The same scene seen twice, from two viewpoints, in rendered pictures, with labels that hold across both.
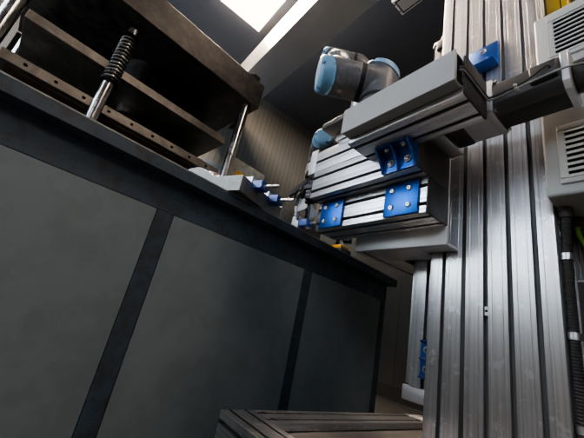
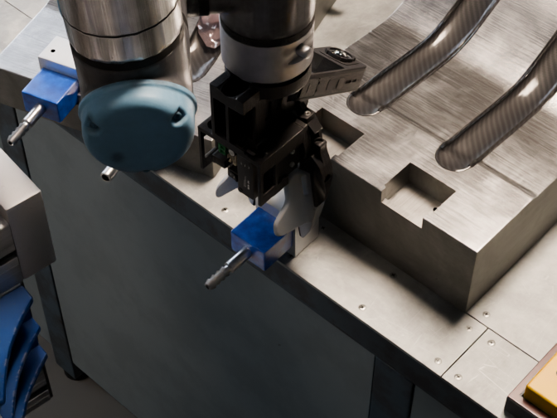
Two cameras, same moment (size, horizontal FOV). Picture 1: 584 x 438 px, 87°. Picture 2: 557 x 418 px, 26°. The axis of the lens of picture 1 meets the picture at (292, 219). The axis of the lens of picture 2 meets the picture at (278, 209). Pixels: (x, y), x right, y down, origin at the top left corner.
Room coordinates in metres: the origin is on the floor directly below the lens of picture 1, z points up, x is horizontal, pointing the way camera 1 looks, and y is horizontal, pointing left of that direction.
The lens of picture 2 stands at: (1.10, -0.78, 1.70)
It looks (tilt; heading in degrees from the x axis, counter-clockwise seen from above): 49 degrees down; 85
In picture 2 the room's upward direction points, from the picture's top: straight up
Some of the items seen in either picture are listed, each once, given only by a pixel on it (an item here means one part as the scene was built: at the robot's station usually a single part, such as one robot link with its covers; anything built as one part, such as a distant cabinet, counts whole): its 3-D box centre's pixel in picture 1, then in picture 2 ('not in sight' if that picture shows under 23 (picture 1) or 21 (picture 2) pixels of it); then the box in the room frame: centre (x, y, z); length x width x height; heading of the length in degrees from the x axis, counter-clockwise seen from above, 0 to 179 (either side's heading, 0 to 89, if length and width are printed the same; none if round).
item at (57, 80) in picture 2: (262, 186); (46, 101); (0.95, 0.12, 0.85); 0.13 x 0.05 x 0.05; 59
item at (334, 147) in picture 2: not in sight; (326, 146); (1.22, 0.01, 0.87); 0.05 x 0.05 x 0.04; 42
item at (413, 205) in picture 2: not in sight; (416, 203); (1.30, -0.07, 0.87); 0.05 x 0.05 x 0.04; 42
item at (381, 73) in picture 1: (377, 85); not in sight; (0.77, -0.18, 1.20); 0.13 x 0.12 x 0.14; 90
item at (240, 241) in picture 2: (308, 223); (254, 245); (1.15, -0.06, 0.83); 0.13 x 0.05 x 0.05; 44
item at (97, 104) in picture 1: (83, 131); not in sight; (1.32, 1.05, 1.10); 0.05 x 0.05 x 1.30
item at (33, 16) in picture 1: (125, 110); not in sight; (1.73, 1.19, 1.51); 1.10 x 0.70 x 0.05; 132
